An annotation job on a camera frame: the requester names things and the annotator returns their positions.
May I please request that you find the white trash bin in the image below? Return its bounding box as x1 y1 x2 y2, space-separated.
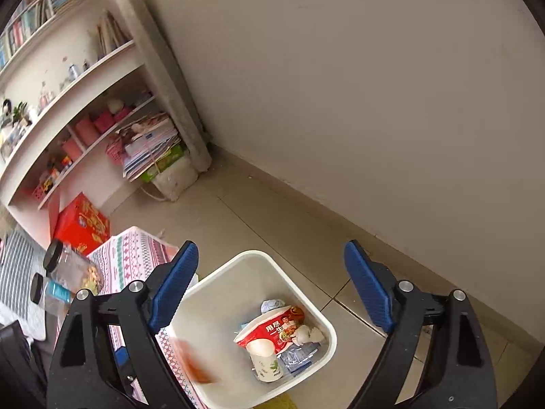
167 250 337 408

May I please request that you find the yellow snack wrapper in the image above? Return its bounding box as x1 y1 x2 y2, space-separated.
260 393 297 409

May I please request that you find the snack jar with green packet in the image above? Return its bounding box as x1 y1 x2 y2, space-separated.
43 238 104 296

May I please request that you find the pink cup holder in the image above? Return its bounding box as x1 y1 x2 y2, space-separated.
75 116 101 148
61 138 83 162

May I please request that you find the pink basket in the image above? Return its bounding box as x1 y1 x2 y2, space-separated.
105 137 125 165

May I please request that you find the white bookshelf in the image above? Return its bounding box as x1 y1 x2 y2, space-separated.
1 0 162 246

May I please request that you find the white paper cup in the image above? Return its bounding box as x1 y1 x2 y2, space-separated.
246 339 283 383

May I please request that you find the red gift box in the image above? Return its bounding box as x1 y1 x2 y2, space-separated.
53 193 111 256

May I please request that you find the crushed clear plastic bottle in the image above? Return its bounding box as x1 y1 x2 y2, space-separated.
278 343 321 375

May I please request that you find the nut jar with blue label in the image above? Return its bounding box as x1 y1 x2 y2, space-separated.
30 272 75 319

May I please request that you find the light blue paper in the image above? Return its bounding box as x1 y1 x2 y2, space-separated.
261 299 285 314

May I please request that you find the red instant noodle bowl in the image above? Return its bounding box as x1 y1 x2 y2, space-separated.
234 306 305 354

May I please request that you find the grey white quilted cover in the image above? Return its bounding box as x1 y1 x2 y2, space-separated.
0 225 47 342

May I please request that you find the stack of books and papers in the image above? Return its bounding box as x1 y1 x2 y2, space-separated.
117 113 186 183

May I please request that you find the patterned pink tablecloth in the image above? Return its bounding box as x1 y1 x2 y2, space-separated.
52 225 215 409

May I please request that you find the small white packet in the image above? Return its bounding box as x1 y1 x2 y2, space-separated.
292 325 325 346

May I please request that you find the white sack bag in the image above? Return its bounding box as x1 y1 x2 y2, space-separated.
152 156 199 202

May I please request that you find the beige curtain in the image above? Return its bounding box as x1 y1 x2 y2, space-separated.
105 0 213 173

